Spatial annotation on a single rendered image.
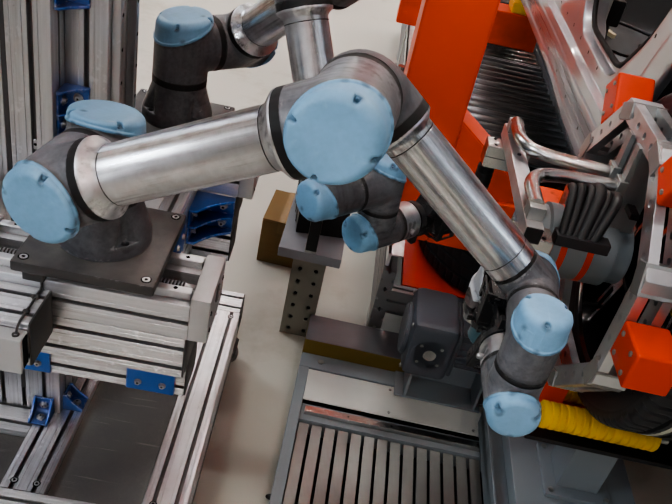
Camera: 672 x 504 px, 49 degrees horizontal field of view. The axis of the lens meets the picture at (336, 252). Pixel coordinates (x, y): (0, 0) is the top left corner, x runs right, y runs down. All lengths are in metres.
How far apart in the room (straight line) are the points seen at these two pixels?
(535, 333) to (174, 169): 0.50
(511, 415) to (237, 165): 0.49
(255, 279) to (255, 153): 1.71
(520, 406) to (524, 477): 0.86
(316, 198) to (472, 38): 0.68
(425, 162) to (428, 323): 0.95
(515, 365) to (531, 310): 0.08
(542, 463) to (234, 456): 0.77
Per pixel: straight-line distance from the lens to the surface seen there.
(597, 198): 1.28
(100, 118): 1.14
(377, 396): 2.15
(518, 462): 1.92
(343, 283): 2.66
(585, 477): 1.89
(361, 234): 1.38
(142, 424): 1.80
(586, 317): 1.74
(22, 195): 1.06
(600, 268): 1.48
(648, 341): 1.27
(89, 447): 1.76
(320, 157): 0.85
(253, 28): 1.59
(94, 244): 1.22
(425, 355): 1.96
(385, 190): 1.34
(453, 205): 1.04
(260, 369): 2.26
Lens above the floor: 1.55
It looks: 34 degrees down
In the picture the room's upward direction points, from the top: 13 degrees clockwise
